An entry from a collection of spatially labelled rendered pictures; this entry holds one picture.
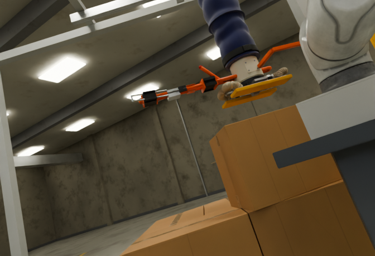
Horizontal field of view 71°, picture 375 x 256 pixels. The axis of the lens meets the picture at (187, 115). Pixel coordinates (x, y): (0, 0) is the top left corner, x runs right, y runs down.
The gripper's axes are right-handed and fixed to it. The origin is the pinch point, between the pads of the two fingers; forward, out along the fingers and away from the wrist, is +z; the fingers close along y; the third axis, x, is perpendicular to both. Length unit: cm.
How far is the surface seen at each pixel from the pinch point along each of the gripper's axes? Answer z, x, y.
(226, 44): 1, -57, -13
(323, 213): 74, -47, -80
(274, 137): 47, -45, -53
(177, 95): 37, -42, 2
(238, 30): -9, -58, -17
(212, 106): -55, -993, 308
